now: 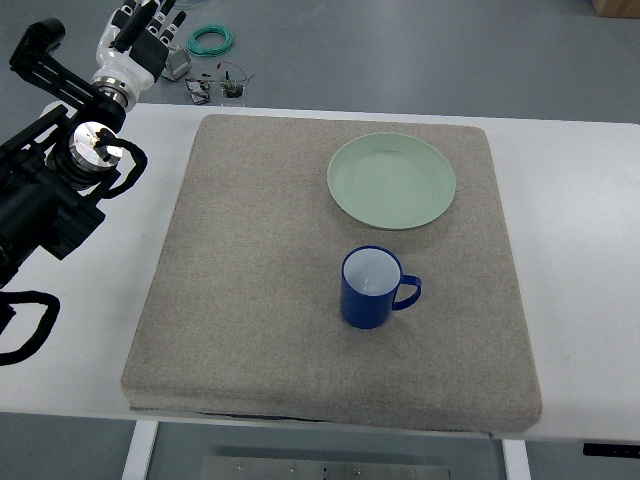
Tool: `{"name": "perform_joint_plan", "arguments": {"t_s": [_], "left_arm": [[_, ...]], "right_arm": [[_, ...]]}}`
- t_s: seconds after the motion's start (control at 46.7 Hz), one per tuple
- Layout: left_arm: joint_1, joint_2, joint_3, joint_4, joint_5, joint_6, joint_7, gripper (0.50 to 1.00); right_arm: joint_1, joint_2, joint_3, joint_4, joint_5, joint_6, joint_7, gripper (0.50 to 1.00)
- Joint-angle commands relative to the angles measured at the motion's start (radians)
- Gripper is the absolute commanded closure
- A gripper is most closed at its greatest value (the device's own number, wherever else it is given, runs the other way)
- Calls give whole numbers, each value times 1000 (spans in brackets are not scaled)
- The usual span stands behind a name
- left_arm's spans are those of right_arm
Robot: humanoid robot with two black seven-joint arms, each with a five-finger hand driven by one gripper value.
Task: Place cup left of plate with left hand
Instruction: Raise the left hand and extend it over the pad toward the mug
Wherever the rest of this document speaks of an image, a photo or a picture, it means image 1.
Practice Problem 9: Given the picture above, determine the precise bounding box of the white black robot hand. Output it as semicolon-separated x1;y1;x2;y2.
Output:
91;1;186;105

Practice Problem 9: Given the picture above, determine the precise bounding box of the blue enamel mug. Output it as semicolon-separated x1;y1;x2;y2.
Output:
339;245;422;330

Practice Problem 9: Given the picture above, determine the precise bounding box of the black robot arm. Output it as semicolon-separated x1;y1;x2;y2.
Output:
1;18;148;285

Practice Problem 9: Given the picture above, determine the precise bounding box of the light green plate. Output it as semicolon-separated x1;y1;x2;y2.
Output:
327;132;457;230

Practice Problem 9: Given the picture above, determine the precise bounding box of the small grey metal box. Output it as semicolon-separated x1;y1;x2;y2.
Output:
161;46;191;82

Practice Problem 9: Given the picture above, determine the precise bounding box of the dark foil packet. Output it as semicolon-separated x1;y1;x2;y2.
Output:
184;79;210;105

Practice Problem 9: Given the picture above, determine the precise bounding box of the beige felt mat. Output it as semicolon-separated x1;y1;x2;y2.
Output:
121;115;542;433

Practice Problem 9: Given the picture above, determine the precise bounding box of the cardboard box corner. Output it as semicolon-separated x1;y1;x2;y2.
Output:
592;0;640;19

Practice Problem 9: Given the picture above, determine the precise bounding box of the black table control panel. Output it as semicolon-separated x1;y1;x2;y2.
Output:
582;443;640;459

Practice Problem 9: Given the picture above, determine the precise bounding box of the green coiled cable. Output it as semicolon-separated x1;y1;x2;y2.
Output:
186;24;235;58

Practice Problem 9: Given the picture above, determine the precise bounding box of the small circuit board with wires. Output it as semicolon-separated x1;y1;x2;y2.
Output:
202;60;253;99

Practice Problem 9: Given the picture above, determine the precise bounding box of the black cable loop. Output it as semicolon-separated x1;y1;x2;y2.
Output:
0;289;62;367

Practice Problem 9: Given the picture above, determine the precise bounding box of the white table leg frame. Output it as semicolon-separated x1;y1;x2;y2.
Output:
121;420;532;480

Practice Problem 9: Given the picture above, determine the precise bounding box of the grey metal base plate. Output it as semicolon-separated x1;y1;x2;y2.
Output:
199;456;451;480

